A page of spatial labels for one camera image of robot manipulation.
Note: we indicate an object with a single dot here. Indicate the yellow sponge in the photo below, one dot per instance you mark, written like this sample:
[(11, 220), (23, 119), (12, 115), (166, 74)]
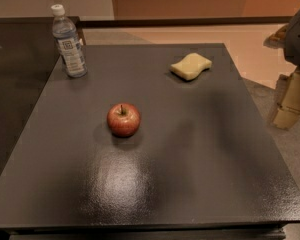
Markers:
[(191, 66)]

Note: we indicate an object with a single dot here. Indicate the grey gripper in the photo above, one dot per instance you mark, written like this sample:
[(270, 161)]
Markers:
[(299, 40)]

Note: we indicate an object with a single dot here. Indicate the clear blue plastic water bottle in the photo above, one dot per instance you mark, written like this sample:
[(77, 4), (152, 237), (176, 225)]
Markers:
[(70, 49)]

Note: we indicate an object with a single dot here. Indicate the red apple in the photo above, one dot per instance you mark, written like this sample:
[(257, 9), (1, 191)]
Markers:
[(123, 119)]

